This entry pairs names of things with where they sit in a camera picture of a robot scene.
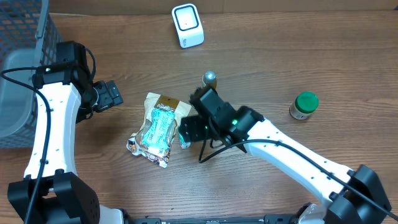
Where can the teal tissue packet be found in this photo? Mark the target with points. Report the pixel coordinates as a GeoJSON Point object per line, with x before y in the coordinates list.
{"type": "Point", "coordinates": [185, 141]}

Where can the brown snack pouch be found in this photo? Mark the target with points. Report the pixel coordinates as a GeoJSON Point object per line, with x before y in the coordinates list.
{"type": "Point", "coordinates": [162, 117]}

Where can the white barcode scanner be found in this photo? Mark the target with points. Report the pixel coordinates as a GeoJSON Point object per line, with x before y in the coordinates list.
{"type": "Point", "coordinates": [188, 25]}

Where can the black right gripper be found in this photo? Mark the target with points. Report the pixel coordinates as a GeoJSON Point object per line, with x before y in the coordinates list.
{"type": "Point", "coordinates": [194, 130]}

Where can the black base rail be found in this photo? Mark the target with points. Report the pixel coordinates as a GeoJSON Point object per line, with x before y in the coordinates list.
{"type": "Point", "coordinates": [267, 219]}

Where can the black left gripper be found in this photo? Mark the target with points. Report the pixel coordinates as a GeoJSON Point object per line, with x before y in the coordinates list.
{"type": "Point", "coordinates": [113, 94]}

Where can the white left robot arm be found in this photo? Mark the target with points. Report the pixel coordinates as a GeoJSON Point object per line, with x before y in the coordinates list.
{"type": "Point", "coordinates": [51, 191]}

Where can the yellow oil bottle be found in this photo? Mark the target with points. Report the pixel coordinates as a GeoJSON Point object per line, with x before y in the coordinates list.
{"type": "Point", "coordinates": [209, 79]}

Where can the green lid jar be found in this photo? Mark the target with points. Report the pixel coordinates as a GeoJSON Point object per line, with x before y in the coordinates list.
{"type": "Point", "coordinates": [304, 105]}

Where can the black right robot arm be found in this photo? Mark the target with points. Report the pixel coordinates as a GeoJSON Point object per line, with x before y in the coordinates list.
{"type": "Point", "coordinates": [345, 195]}

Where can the grey plastic mesh basket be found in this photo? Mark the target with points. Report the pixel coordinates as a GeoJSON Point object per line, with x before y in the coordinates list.
{"type": "Point", "coordinates": [28, 40]}

